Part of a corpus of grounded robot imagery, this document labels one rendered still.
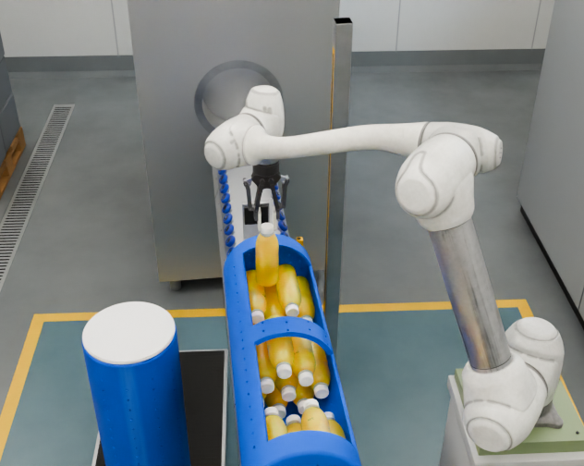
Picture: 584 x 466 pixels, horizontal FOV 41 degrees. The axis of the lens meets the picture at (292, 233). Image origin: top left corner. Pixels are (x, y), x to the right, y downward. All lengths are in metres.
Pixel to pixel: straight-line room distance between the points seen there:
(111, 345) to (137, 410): 0.22
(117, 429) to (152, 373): 0.26
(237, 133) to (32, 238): 2.99
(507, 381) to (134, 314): 1.18
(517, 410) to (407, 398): 1.78
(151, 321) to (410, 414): 1.53
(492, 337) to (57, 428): 2.26
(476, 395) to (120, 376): 1.04
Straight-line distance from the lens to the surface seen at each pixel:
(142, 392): 2.45
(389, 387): 3.72
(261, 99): 2.09
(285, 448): 1.85
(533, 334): 2.08
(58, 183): 5.34
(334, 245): 3.23
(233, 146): 1.97
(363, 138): 1.96
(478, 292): 1.83
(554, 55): 4.47
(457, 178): 1.71
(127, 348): 2.41
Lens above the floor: 2.64
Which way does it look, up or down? 35 degrees down
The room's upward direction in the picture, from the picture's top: straight up
